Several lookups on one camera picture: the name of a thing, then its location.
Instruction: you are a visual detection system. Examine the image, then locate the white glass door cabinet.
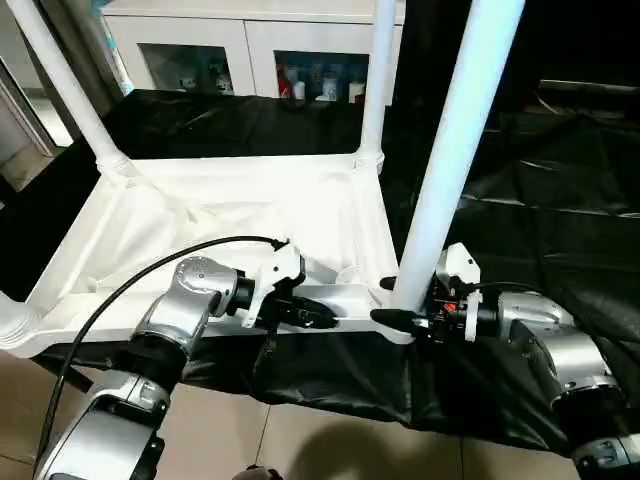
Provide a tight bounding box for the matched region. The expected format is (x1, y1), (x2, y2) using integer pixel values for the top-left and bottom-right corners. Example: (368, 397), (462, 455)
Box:
(102, 0), (406, 101)

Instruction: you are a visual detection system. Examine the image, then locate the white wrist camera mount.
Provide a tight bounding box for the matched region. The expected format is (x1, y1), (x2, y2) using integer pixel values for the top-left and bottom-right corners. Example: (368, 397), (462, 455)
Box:
(242, 243), (307, 330)
(434, 243), (484, 344)

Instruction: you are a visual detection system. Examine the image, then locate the grey curtain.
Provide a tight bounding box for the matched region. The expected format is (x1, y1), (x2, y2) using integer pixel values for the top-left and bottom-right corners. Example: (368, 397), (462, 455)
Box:
(14, 0), (126, 146)

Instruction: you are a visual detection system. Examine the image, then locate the white teal patterned roll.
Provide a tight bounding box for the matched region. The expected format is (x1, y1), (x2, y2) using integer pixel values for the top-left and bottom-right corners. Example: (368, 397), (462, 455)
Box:
(97, 0), (136, 96)

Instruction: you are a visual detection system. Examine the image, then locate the white plastic table top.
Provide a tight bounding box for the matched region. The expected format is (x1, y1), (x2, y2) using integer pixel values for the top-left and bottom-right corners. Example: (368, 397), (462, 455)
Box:
(0, 149), (419, 362)

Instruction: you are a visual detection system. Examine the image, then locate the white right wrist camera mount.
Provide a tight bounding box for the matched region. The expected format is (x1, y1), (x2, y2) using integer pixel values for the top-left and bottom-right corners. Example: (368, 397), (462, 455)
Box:
(434, 243), (484, 344)

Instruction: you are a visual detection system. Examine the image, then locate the black work surface mat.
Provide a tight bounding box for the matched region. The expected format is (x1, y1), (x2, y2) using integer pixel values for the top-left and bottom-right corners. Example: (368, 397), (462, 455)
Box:
(0, 89), (640, 451)

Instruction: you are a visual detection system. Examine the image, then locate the black left wrist camera cable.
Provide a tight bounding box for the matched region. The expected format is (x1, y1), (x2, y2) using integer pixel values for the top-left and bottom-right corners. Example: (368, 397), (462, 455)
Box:
(32, 235), (292, 466)

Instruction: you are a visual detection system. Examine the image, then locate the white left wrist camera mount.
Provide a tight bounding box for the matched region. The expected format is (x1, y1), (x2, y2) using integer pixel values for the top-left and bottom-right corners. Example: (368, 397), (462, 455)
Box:
(242, 243), (307, 330)

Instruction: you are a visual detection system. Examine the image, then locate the black left robot foot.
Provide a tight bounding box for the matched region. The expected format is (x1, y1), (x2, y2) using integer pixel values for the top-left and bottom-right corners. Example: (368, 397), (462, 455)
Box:
(242, 464), (281, 480)

